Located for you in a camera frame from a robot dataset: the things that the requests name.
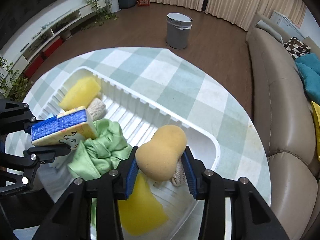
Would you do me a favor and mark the grey round trash bin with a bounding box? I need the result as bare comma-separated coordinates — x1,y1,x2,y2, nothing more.
166,12,193,49

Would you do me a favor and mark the beige leather sofa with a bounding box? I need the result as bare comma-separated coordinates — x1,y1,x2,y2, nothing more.
246,13,319,239

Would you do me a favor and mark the teal cushion front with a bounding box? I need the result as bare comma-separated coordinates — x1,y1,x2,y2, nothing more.
297,63,320,105

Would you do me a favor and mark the white plastic tray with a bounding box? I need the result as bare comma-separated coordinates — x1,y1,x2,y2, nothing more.
38,66,221,239

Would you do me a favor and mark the yellow rectangular sponge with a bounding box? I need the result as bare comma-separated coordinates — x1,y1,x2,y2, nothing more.
59,77,101,111

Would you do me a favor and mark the cream knotted rope ball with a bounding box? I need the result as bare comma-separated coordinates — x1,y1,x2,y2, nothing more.
87,98,107,121

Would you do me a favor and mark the green white checkered tablecloth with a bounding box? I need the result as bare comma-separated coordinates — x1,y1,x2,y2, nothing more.
25,47,271,202

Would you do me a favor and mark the tan peanut-shaped sponge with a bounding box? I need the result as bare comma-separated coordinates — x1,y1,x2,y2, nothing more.
135,125,187,181

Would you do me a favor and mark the green satin cloth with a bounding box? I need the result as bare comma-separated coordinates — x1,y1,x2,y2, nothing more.
67,118,133,228

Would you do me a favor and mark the white storage box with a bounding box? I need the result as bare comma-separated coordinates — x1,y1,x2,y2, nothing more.
270,10,305,41

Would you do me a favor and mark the teal cushion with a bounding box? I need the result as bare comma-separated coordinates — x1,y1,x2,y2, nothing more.
295,53,320,75
297,63,320,105

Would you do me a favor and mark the white tv console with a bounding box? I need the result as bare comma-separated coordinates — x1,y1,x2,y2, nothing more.
1,0,119,73

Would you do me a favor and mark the yellow blue cartoon sponge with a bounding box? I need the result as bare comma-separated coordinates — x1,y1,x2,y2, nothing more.
31,106,98,150

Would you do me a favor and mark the black white patterned cushion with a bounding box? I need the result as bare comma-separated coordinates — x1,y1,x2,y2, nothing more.
283,37,311,60

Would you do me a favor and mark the red gift bag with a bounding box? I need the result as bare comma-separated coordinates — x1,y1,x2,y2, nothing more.
138,0,150,7

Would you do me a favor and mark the yellow sponge in tray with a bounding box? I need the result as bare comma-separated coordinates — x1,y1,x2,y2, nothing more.
118,173,169,236

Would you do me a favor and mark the yellow cushion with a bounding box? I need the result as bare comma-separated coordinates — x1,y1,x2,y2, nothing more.
311,101,320,160

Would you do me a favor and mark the teal cushion back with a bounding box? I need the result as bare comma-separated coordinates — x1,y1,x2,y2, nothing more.
295,53,320,75

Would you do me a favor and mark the green plant at left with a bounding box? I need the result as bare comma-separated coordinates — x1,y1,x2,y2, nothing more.
1,57,30,102

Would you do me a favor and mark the grey folded blanket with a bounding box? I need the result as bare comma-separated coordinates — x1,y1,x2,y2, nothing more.
255,20,283,43

